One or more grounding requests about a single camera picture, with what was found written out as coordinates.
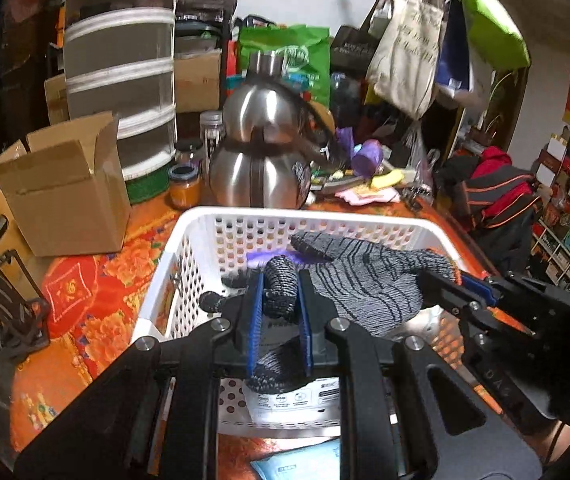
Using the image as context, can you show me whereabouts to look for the blue hanging bag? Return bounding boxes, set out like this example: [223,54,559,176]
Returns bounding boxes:
[435,0,476,101]

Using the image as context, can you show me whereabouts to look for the black phone holder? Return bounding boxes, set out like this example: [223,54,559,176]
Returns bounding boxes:
[0,249,52,361]

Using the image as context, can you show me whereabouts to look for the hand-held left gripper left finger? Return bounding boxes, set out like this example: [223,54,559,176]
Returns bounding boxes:
[15,270,266,480]

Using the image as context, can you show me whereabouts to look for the dark mirrored cabinet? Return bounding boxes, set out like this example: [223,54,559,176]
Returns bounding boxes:
[0,0,70,181]

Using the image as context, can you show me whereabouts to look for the white perforated plastic basket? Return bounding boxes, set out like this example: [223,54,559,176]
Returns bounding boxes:
[130,205,470,438]

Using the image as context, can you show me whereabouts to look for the bright green hanging bag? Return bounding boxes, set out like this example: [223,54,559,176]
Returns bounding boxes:
[452,0,530,72]

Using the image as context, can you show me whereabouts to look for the black key bunch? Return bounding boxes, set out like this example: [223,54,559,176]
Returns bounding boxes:
[402,185,436,211]

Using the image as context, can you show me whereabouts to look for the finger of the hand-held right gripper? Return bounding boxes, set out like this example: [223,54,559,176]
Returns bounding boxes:
[457,270,504,307]
[417,270,496,323]

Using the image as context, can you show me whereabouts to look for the red floral tablecloth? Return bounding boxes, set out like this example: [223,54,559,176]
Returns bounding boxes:
[0,195,516,466]

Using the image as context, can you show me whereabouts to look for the red black backpack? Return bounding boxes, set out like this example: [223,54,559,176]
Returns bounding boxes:
[437,146,546,281]

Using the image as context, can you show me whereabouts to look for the open cardboard box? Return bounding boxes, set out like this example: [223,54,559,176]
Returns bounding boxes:
[0,111,132,258]

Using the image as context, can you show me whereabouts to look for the yellow packet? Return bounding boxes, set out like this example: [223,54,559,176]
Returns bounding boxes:
[370,169,406,190]

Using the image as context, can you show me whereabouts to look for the clear glass jar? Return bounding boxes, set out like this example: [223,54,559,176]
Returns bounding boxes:
[200,110,226,161]

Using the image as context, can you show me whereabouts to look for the white printed pouch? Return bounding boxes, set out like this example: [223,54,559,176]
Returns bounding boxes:
[242,375,343,423]

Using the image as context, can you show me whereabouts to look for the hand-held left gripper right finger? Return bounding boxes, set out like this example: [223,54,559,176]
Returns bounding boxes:
[297,269,546,480]

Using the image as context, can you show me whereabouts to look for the green shopping bag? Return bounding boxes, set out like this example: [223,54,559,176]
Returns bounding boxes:
[237,24,333,111]

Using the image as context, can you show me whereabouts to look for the shelf with boxes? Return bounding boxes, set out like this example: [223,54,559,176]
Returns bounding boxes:
[530,120,570,291]

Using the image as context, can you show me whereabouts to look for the small cardboard box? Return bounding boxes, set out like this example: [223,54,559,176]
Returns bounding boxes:
[174,49,223,113]

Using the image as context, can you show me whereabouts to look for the grey white stacked storage tower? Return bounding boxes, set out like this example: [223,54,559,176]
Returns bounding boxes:
[62,0,180,181]

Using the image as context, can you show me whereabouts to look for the beige canvas tote bag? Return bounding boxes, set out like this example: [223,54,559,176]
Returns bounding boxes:
[365,0,448,118]

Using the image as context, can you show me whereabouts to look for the steel gourd-shaped kettle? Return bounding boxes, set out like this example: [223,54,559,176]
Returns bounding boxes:
[208,50,338,211]

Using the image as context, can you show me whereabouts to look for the pink paper sheets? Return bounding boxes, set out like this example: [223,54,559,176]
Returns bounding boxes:
[337,187,400,206]

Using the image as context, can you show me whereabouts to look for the orange jar with black lid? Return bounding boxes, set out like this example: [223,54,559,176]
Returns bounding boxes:
[167,162,203,211]

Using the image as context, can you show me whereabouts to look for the purple plastic bag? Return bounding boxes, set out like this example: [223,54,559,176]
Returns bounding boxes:
[335,126,383,173]

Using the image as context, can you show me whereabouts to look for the clear crinkled plastic bag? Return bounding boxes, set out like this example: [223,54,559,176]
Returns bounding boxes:
[400,120,440,191]

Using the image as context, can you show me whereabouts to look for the dark small jar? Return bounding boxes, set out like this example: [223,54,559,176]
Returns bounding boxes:
[175,140,204,166]

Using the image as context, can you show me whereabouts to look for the black paper bag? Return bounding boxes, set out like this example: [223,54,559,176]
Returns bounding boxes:
[329,25,380,78]

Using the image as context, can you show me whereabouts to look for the grey knit glove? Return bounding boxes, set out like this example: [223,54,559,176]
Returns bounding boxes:
[200,230,463,393]

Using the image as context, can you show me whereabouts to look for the purple tissue pack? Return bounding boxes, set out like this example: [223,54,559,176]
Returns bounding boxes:
[245,247,316,268]

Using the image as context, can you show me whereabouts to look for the light blue packet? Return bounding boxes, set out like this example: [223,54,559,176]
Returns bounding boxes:
[250,437,342,480]

